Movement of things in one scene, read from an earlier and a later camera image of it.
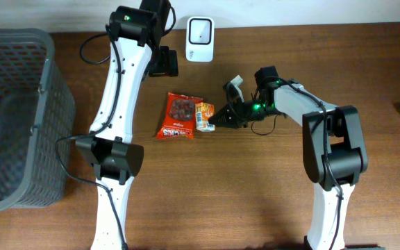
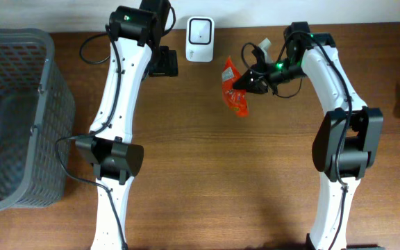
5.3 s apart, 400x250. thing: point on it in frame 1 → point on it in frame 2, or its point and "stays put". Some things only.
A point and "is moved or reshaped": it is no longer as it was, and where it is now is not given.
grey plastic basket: (26, 121) stays put
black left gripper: (169, 64) stays put
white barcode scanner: (200, 39) stays put
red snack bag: (179, 121) is moved or reshaped
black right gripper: (235, 108) → (257, 75)
